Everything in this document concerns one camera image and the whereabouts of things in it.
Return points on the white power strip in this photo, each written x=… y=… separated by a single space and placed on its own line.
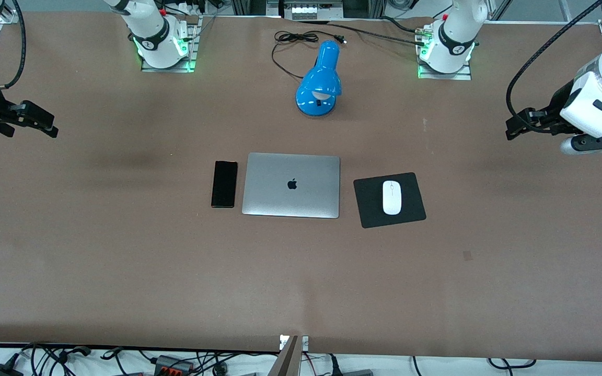
x=309 y=11

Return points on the silver closed laptop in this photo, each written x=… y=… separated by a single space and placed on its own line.
x=291 y=198

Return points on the black mouse pad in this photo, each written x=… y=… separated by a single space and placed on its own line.
x=369 y=209

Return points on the right arm aluminium base plate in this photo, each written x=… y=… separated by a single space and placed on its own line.
x=188 y=36

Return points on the grey connector block orange levers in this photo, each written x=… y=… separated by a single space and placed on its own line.
x=173 y=364

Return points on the black power adapter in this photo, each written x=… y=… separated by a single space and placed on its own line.
x=0 y=369

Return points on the black smartphone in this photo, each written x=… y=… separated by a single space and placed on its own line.
x=224 y=184

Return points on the small white bracket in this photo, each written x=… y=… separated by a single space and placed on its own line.
x=305 y=342

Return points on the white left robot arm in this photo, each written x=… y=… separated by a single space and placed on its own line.
x=452 y=31

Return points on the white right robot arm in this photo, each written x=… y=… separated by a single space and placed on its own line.
x=149 y=31

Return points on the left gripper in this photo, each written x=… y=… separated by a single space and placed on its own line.
x=558 y=107

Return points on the left arm aluminium base plate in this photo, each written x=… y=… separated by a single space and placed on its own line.
x=463 y=74

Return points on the brown slanted beam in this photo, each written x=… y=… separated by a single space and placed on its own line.
x=286 y=360

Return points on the blue desk lamp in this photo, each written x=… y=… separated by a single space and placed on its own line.
x=319 y=78

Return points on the white computer mouse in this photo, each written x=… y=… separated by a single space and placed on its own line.
x=391 y=197

